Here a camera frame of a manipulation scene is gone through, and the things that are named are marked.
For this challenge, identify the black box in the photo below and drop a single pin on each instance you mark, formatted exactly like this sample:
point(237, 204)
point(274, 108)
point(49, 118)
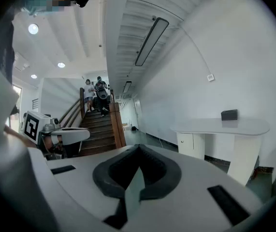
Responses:
point(229, 115)

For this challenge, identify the wooden staircase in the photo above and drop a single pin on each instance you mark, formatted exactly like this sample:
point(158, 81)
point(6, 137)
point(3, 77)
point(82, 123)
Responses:
point(99, 132)

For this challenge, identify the white drawer with round knob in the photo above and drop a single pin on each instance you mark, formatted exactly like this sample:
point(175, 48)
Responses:
point(184, 144)

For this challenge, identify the cardboard boxes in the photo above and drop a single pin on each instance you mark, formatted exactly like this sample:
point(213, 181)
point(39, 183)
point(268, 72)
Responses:
point(125, 127)

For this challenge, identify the person's left forearm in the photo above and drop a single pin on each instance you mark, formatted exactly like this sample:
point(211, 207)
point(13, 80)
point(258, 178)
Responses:
point(17, 134)

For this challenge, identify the short black-framed ceiling lamp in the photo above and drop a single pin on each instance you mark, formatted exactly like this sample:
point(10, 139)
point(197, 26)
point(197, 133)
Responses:
point(127, 87)

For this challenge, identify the long black-framed ceiling lamp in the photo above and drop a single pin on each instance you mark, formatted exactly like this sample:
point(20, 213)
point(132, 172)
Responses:
point(152, 41)

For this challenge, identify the black bag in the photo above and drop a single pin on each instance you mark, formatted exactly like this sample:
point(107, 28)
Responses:
point(134, 128)

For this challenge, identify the person's dark shirt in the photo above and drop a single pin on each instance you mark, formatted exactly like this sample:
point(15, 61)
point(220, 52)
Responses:
point(2, 49)

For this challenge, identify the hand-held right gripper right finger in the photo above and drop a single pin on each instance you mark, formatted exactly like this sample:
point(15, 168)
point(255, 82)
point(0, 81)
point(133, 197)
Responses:
point(169, 178)

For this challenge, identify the person's left hand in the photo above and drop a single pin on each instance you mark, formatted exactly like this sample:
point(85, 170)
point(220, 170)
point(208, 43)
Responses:
point(48, 144)

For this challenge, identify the white oval table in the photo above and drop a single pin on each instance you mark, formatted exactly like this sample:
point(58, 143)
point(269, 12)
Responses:
point(220, 127)

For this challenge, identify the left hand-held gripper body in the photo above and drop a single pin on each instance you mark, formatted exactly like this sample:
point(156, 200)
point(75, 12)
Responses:
point(72, 134)

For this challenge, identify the ceiling air vent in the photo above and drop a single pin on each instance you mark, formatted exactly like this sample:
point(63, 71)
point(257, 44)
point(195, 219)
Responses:
point(21, 63)

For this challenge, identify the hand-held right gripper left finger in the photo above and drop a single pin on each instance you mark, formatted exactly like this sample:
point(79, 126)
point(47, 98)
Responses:
point(101, 178)

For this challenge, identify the white door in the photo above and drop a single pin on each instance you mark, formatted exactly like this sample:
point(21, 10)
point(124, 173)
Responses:
point(137, 113)

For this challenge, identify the large round ceiling light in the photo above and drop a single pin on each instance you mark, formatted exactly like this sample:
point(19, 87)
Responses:
point(33, 29)

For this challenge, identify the white wall switch panel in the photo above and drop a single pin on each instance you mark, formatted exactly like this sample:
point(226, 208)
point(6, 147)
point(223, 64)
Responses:
point(210, 77)

